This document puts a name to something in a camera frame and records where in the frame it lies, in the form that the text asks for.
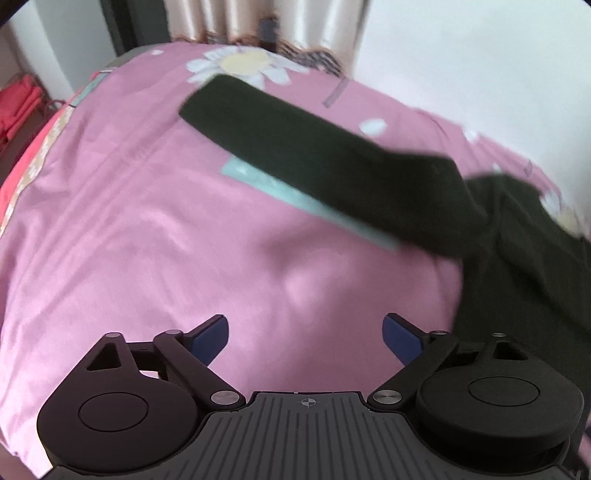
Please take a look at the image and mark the pink printed bed sheet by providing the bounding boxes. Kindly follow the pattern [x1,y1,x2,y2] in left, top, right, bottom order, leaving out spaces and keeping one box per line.
[0,41,591,480]

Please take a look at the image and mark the red folded clothes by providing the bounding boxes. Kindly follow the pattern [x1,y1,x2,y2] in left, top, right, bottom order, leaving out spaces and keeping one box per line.
[0,74,43,146]

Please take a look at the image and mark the black knit sweater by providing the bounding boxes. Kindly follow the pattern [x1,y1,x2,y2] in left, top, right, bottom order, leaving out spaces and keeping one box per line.
[179,75,590,390]

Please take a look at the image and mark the beige curtain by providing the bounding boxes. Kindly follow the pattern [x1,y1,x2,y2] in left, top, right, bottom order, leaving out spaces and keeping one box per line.
[164,0,369,77]

